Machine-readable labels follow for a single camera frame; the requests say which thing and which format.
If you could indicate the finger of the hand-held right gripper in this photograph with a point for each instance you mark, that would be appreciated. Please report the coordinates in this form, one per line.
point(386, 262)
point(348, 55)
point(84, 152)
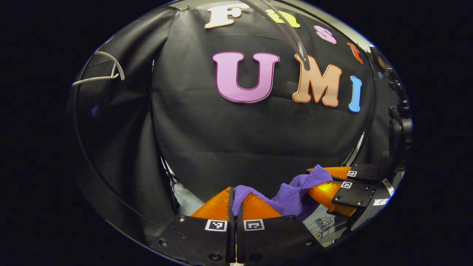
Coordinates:
point(351, 194)
point(364, 173)

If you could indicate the white hanger with label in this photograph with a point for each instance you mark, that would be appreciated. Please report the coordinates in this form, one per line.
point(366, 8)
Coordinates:
point(292, 35)

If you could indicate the black backdrop cloth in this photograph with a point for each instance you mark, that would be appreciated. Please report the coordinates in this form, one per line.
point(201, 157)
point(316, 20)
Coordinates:
point(221, 140)

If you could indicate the plain white hanger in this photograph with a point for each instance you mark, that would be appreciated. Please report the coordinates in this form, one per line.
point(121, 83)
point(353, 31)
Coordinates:
point(115, 64)

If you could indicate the purple shirt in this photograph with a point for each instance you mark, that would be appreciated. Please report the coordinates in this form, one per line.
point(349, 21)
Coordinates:
point(292, 195)

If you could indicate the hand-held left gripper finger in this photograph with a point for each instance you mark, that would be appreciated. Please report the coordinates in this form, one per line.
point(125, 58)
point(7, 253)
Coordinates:
point(231, 232)
point(240, 240)

